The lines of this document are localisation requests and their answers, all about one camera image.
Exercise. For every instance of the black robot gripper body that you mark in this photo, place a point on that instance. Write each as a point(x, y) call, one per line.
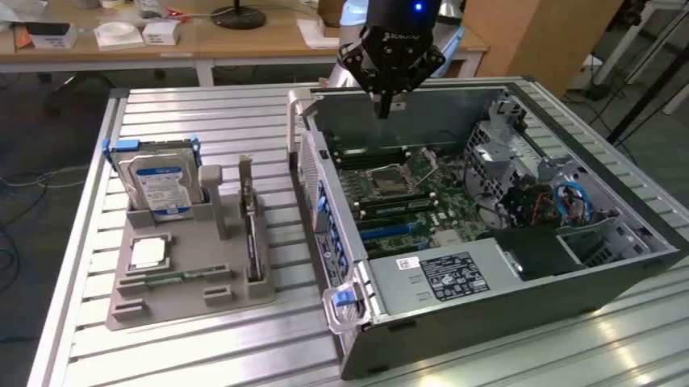
point(396, 52)

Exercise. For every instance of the hard disk blue label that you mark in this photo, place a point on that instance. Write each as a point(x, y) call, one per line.
point(162, 189)

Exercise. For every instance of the grey power supply unit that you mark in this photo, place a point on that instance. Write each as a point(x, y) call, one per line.
point(393, 290)

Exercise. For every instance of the white box with round bowl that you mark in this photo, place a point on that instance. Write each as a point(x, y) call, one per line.
point(118, 36)

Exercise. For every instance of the brown cardboard box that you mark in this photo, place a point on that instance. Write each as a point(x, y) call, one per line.
point(329, 12)

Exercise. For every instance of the flat white box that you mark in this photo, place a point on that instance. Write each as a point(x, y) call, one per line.
point(318, 34)

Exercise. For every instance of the black chair base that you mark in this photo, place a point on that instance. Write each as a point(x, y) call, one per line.
point(80, 86)

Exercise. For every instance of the wooden desk white frame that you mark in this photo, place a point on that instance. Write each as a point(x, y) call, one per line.
point(242, 40)

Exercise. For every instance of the green RAM stick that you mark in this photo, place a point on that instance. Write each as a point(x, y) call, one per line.
point(173, 278)

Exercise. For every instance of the wooden cabinet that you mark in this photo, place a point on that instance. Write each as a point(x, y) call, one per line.
point(538, 40)

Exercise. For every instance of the black lock loop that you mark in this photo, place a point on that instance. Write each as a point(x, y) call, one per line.
point(323, 155)

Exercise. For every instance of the black slanted stand pole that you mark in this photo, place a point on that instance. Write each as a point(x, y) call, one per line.
point(640, 92)

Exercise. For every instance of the white box black lid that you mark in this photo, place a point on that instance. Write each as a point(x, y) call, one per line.
point(51, 36)

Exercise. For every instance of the metal socket cover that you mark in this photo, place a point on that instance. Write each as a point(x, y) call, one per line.
point(422, 163)

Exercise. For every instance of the CPU socket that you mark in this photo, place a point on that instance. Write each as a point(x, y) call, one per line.
point(388, 181)

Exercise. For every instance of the metal disk bay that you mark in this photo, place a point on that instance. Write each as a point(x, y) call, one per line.
point(592, 246)

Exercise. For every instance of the open black PC case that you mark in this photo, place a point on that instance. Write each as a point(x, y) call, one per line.
point(485, 322)

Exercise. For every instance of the grey printed parts rack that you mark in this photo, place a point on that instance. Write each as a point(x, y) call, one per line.
point(199, 250)

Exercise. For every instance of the black power supply label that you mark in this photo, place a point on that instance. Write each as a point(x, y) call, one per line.
point(454, 278)

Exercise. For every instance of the white cardboard box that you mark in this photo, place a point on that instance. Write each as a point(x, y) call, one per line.
point(161, 33)

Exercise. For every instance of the CPU silver lid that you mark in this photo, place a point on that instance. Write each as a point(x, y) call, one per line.
point(149, 253)

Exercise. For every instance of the hard drive with blue caddy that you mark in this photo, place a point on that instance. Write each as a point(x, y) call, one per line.
point(129, 144)

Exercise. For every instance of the graphics expansion card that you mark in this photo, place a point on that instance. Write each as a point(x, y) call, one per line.
point(253, 225)

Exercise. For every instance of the blue case latch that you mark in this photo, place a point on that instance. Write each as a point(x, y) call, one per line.
point(342, 299)

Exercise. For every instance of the perforated metal drive cage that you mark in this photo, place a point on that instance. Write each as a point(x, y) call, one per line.
point(490, 161)

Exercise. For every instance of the installed RAM stick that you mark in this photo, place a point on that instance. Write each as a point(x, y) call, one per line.
point(358, 152)
point(401, 207)

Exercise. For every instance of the blue expansion slot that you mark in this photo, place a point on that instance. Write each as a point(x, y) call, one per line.
point(388, 231)

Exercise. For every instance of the green motherboard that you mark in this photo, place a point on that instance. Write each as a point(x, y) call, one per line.
point(452, 217)

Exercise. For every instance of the black round lamp base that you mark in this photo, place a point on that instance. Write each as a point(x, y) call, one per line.
point(238, 18)

